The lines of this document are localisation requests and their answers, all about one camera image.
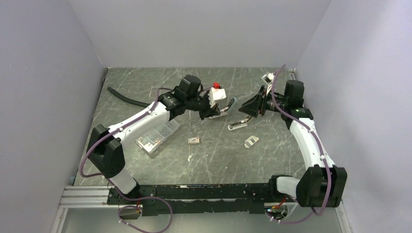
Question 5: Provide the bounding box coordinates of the black corrugated hose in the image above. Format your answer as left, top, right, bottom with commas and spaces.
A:
106, 86, 152, 109

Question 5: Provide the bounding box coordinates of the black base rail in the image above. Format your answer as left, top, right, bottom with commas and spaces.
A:
106, 183, 299, 216

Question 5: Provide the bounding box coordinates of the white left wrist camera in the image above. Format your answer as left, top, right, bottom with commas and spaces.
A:
208, 83, 226, 106

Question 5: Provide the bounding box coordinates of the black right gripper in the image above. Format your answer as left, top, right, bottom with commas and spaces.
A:
239, 85, 289, 118

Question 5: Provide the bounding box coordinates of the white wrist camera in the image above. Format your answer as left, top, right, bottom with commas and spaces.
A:
261, 73, 275, 85
208, 83, 226, 106

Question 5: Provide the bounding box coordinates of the clear plastic screw organizer box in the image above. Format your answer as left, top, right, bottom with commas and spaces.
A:
136, 119, 180, 155

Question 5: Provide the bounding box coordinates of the aluminium frame profile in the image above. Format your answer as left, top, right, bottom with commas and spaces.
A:
58, 185, 344, 209

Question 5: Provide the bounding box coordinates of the white staple box tray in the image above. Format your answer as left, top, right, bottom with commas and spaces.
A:
244, 135, 259, 149

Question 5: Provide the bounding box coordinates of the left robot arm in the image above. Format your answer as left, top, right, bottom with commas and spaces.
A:
79, 75, 226, 204

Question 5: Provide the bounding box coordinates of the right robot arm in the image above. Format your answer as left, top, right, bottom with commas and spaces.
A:
239, 80, 347, 208

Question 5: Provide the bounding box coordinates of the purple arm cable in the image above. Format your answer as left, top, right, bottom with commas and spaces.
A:
79, 84, 213, 233
265, 64, 334, 225

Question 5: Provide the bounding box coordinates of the white staple box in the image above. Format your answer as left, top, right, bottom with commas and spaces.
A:
188, 137, 200, 145

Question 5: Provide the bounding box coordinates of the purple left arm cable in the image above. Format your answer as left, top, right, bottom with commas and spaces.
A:
79, 84, 213, 233

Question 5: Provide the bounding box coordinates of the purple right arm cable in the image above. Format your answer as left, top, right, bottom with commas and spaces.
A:
265, 64, 334, 225

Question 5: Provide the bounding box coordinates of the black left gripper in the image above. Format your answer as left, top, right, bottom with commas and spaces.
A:
187, 92, 221, 121

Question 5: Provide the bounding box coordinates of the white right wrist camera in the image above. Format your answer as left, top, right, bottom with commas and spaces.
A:
261, 73, 275, 85

